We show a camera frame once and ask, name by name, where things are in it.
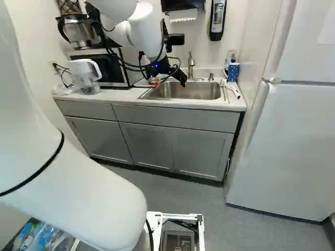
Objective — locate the stainless steel sink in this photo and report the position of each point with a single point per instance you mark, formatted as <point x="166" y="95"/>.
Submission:
<point x="193" y="91"/>

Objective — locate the coffee maker with glass carafe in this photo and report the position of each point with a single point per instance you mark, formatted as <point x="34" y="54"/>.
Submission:
<point x="76" y="32"/>

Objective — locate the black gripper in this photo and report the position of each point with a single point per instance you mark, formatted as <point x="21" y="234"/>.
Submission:
<point x="160" y="66"/>

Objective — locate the black paper towel dispenser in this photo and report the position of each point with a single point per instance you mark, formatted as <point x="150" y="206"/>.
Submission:
<point x="183" y="8"/>

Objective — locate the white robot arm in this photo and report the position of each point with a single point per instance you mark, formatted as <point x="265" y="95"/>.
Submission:
<point x="78" y="198"/>

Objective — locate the metal soap pump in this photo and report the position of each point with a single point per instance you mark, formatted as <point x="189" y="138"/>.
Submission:
<point x="211" y="76"/>

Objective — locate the grey cabinet kitchen counter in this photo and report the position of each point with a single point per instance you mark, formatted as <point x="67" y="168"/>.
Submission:
<point x="167" y="130"/>

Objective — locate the black wall soap dispenser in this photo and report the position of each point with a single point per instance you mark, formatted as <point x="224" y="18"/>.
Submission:
<point x="217" y="21"/>

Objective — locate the white dish brush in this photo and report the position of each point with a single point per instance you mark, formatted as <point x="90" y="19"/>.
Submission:
<point x="232" y="90"/>

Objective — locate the brushed metal tap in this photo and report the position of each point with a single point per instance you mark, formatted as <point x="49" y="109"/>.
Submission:
<point x="191" y="64"/>

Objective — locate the black microwave oven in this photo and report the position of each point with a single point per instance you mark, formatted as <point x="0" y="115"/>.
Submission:
<point x="110" y="69"/>

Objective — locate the white water filter pitcher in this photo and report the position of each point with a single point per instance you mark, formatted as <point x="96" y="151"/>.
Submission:
<point x="83" y="75"/>

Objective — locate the blue dotted mug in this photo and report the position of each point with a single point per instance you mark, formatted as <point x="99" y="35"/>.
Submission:
<point x="233" y="72"/>

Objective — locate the white fridge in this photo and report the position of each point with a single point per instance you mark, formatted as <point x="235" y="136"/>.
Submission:
<point x="293" y="130"/>

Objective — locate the wicker basket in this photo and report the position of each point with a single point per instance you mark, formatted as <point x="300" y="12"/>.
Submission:
<point x="70" y="6"/>

